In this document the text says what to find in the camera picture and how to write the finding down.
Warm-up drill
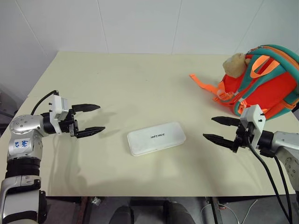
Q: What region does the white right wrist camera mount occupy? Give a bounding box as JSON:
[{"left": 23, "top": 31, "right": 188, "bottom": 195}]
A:
[{"left": 240, "top": 104, "right": 266, "bottom": 147}]

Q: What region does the beige plush toy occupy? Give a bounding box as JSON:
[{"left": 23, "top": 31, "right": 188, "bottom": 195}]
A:
[{"left": 222, "top": 53, "right": 250, "bottom": 78}]

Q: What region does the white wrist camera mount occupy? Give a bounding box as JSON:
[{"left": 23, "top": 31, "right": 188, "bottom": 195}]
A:
[
  {"left": 240, "top": 104, "right": 266, "bottom": 147},
  {"left": 48, "top": 94, "right": 70, "bottom": 135}
]

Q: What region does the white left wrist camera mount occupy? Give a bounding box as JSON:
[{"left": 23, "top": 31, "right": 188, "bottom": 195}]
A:
[{"left": 48, "top": 94, "right": 70, "bottom": 135}]

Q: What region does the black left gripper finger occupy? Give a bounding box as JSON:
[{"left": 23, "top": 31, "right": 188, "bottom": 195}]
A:
[
  {"left": 76, "top": 126, "right": 106, "bottom": 139},
  {"left": 71, "top": 104, "right": 101, "bottom": 114}
]

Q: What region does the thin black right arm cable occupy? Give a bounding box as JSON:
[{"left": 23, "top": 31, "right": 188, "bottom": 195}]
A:
[{"left": 273, "top": 155, "right": 294, "bottom": 224}]

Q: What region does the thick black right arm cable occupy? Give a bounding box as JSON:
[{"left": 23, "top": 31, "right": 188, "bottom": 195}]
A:
[{"left": 246, "top": 134, "right": 292, "bottom": 224}]

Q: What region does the thin white cable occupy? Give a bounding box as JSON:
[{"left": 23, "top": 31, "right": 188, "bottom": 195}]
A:
[{"left": 200, "top": 200, "right": 257, "bottom": 224}]

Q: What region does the dark rounded shape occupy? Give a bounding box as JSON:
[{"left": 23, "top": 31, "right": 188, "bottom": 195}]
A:
[{"left": 163, "top": 201, "right": 193, "bottom": 224}]

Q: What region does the orange and teal backpack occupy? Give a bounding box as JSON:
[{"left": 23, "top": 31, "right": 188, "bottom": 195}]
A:
[{"left": 189, "top": 44, "right": 299, "bottom": 121}]

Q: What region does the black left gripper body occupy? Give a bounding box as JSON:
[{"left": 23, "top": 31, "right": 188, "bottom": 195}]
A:
[{"left": 57, "top": 112, "right": 79, "bottom": 139}]

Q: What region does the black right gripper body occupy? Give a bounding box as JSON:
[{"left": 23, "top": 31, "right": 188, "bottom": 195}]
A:
[{"left": 232, "top": 121, "right": 254, "bottom": 154}]

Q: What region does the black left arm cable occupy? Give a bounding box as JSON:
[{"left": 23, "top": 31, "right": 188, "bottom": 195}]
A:
[{"left": 30, "top": 90, "right": 59, "bottom": 116}]

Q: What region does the white rectangular case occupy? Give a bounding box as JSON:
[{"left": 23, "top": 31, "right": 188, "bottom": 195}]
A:
[{"left": 127, "top": 121, "right": 187, "bottom": 157}]

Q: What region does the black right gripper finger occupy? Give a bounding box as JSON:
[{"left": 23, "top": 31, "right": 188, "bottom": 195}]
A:
[
  {"left": 202, "top": 133, "right": 235, "bottom": 150},
  {"left": 211, "top": 116, "right": 241, "bottom": 127}
]

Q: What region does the metal table leg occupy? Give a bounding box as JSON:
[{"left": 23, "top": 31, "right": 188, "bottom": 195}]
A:
[{"left": 211, "top": 197, "right": 223, "bottom": 224}]

